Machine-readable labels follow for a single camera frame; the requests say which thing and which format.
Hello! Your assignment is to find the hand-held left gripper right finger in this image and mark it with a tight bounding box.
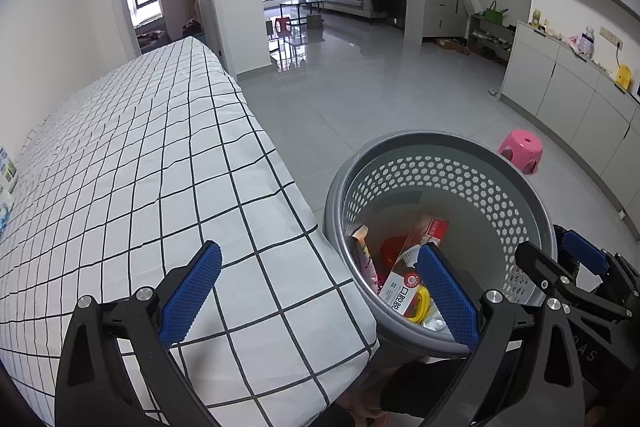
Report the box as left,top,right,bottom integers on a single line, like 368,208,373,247
416,243,588,427

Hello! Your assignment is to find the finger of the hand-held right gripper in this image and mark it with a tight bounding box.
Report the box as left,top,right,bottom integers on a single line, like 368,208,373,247
552,226,637,289
515,241,583,304

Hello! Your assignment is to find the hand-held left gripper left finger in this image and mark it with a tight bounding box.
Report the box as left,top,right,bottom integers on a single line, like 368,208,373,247
54,240,223,427

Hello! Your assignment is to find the yellow plastic ring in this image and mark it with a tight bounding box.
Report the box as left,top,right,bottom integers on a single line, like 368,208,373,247
402,285,432,324

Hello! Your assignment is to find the red box with clear top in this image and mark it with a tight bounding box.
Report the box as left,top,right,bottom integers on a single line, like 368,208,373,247
377,244,426,314

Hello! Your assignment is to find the long red cardboard box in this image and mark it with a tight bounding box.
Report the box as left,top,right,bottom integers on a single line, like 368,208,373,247
395,212,451,268

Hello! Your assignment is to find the pink snack wrapper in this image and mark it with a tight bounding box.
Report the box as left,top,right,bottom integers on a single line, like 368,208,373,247
349,226,380,295

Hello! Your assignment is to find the grey perforated laundry basket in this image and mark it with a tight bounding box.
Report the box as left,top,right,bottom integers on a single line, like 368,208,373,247
323,130,558,358

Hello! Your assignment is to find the pink plastic stool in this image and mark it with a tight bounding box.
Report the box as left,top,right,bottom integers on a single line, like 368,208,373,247
497,130,545,174

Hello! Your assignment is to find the white checked tablecloth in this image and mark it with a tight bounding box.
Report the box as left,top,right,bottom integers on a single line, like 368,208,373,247
0,37,379,427

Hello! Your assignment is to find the white base cabinet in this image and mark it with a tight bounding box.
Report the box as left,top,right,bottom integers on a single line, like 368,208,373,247
500,21,640,208

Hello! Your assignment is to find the shoe rack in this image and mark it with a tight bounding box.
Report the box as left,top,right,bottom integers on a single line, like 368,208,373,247
467,14,516,62

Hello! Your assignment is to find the green bag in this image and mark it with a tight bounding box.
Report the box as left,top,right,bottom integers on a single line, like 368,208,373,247
482,1,508,25

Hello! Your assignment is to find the glass coffee table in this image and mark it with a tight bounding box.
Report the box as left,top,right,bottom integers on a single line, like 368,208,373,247
280,0,323,20

